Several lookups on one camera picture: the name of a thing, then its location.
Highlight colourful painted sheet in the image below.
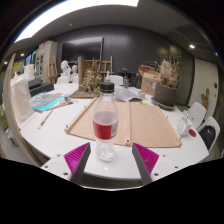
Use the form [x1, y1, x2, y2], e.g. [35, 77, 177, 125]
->
[30, 92, 73, 113]

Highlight red-tipped paintbrush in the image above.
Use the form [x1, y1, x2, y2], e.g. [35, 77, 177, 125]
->
[37, 109, 54, 130]

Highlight carved wooden figure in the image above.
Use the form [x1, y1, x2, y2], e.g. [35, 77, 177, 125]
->
[200, 88, 210, 110]

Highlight dried branch wooden sculpture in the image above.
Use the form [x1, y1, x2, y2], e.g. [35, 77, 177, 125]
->
[70, 56, 103, 99]

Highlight white cabinet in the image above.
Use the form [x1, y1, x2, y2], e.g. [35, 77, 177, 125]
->
[34, 40, 58, 84]

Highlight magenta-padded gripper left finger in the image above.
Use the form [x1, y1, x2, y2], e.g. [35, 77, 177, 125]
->
[41, 142, 92, 185]

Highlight beige wooden drawing board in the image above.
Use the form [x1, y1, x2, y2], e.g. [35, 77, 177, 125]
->
[64, 96, 183, 148]

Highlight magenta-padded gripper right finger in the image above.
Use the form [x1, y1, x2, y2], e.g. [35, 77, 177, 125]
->
[131, 142, 184, 186]

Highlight white canvas bag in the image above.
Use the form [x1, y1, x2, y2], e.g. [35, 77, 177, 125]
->
[9, 74, 34, 123]

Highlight black backpack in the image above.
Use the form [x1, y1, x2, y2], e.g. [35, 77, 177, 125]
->
[198, 124, 217, 151]

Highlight dark round pot saucer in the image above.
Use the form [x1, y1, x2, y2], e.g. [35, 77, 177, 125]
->
[150, 96, 176, 111]

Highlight wooden easel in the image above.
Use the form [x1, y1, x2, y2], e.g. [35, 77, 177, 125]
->
[85, 55, 114, 79]
[48, 54, 60, 84]

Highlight white plaster bust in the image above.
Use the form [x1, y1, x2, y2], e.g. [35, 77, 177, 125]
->
[70, 64, 80, 83]
[59, 59, 72, 79]

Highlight black case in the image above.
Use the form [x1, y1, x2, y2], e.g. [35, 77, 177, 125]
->
[28, 78, 55, 98]

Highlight dried plant in dark pot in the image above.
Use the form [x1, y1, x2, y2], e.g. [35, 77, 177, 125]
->
[153, 56, 181, 108]

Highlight large ceiling light panel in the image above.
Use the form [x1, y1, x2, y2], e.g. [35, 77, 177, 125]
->
[13, 0, 140, 44]

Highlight printed paper sheets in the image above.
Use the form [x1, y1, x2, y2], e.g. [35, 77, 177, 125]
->
[113, 85, 143, 102]

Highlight clear red-labelled plastic bottle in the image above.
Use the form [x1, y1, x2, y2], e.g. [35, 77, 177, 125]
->
[92, 81, 120, 162]

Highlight black wall screen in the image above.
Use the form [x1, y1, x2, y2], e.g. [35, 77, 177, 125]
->
[60, 36, 104, 64]

